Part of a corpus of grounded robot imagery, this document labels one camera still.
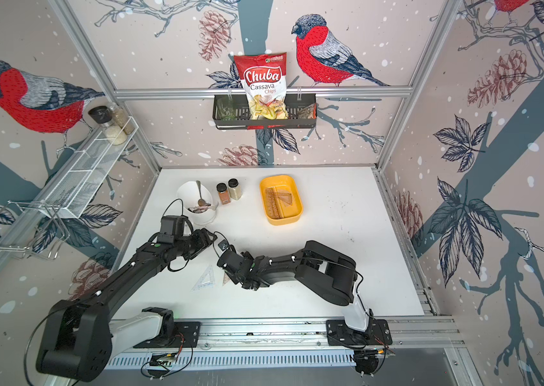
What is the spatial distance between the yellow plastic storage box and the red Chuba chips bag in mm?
323

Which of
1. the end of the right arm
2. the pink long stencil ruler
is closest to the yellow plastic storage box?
the pink long stencil ruler

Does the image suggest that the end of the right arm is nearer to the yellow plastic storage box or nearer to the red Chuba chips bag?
the yellow plastic storage box

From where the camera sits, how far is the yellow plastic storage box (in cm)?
102

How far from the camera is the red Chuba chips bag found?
812mm

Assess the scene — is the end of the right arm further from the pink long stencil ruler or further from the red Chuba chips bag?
the red Chuba chips bag

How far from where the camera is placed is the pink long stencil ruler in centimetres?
103

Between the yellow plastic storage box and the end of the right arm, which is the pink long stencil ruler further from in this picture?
the end of the right arm

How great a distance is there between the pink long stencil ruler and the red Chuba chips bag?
1.21ft

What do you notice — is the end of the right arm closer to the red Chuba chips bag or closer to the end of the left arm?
the end of the left arm
